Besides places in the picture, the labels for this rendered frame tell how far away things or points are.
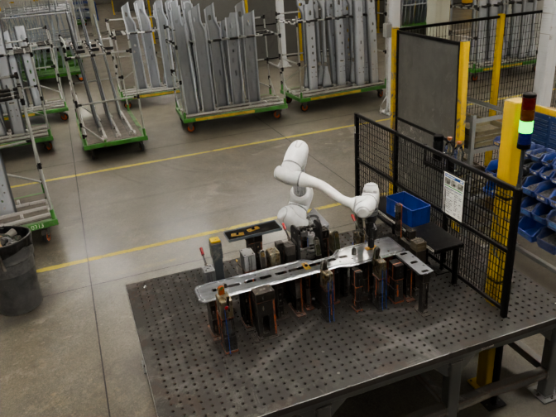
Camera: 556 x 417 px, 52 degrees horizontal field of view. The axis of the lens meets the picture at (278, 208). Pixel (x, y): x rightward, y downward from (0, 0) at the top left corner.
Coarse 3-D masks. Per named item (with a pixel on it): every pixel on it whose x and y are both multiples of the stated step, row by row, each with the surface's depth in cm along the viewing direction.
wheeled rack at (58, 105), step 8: (48, 32) 1059; (48, 40) 1144; (8, 48) 1070; (16, 48) 1075; (56, 64) 1086; (56, 72) 1120; (24, 80) 1152; (48, 88) 1176; (64, 96) 1112; (32, 104) 1144; (48, 104) 1120; (56, 104) 1140; (64, 104) 1125; (40, 112) 1101; (48, 112) 1107; (56, 112) 1114; (64, 112) 1130; (64, 120) 1133
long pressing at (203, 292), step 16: (384, 240) 381; (336, 256) 365; (352, 256) 364; (368, 256) 362; (384, 256) 362; (256, 272) 354; (272, 272) 353; (288, 272) 351; (304, 272) 350; (208, 288) 341; (224, 288) 340; (240, 288) 339
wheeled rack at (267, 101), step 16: (256, 32) 1035; (272, 32) 998; (176, 48) 927; (272, 64) 1045; (176, 96) 1040; (272, 96) 1069; (208, 112) 995; (224, 112) 1000; (240, 112) 999; (256, 112) 1009; (192, 128) 993
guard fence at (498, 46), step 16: (496, 16) 636; (512, 16) 643; (448, 32) 624; (496, 32) 648; (512, 32) 653; (496, 48) 653; (496, 64) 658; (480, 80) 662; (496, 80) 667; (512, 80) 680; (528, 80) 688; (496, 96) 676; (480, 112) 680
